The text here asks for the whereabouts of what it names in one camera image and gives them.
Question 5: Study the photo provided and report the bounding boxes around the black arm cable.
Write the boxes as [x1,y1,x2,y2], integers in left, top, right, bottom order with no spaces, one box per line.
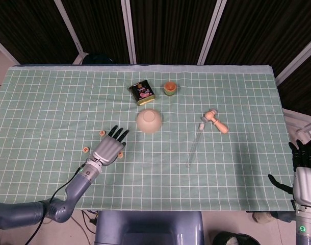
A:
[24,167,84,245]

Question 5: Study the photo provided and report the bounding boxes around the green checked tablecloth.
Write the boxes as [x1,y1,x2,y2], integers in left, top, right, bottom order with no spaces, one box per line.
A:
[0,65,295,212]

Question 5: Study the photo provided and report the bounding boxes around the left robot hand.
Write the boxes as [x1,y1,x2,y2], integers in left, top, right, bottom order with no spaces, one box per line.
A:
[91,125,131,166]

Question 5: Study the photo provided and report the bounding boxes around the black bag behind table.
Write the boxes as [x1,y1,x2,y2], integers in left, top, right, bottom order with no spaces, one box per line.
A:
[83,53,115,65]

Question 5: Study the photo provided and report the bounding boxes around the black trash bin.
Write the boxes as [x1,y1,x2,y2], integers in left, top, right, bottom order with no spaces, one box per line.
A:
[212,231,261,245]

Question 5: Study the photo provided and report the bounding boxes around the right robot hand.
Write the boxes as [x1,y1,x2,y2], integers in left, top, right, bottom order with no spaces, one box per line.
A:
[268,139,311,206]

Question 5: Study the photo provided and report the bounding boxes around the beige round floor object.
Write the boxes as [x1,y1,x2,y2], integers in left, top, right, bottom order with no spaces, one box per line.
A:
[252,211,276,223]

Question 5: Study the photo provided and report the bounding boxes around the dark green food tin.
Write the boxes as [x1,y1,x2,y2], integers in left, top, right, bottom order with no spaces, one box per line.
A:
[128,80,156,107]

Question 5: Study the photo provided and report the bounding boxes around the black floor cable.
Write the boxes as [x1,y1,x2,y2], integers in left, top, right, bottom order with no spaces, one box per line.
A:
[68,210,99,234]

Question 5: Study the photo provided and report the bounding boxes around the white metal rack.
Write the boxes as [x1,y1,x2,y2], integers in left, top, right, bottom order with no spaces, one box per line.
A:
[282,108,311,143]

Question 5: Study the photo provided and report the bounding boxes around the wooden toy hammer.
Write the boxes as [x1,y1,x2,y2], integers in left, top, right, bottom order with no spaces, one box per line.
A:
[201,109,229,134]

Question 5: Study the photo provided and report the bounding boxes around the white frame post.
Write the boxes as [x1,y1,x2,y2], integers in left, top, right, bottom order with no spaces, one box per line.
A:
[53,0,85,64]
[0,34,21,66]
[197,0,227,65]
[120,0,137,64]
[275,33,311,86]

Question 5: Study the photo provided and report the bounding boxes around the green and orange cup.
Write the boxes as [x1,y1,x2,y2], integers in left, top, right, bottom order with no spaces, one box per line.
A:
[163,81,177,97]

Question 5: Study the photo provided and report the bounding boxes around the beige upturned bowl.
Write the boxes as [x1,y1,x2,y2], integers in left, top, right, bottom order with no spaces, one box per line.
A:
[136,108,163,134]

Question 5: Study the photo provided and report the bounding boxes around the blue-grey robot torso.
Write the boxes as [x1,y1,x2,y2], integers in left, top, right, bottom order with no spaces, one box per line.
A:
[94,210,205,245]

